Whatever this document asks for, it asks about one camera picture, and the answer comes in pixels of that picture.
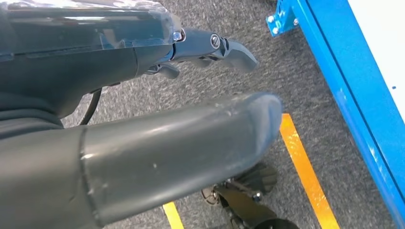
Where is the blue metal shelf rack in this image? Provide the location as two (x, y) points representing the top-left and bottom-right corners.
(266, 0), (405, 229)

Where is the yellow floor tape square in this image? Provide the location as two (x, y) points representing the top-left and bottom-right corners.
(162, 113), (341, 229)

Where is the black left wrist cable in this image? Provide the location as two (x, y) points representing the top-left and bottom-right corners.
(78, 88), (103, 126)

